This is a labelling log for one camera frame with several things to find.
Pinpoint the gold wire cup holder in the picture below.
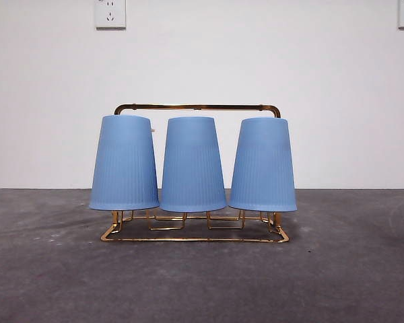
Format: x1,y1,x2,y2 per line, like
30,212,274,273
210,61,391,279
100,103,290,244

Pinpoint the blue ribbed plastic cup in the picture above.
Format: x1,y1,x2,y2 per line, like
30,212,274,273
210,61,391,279
228,117,298,214
88,114,161,213
159,116,228,214

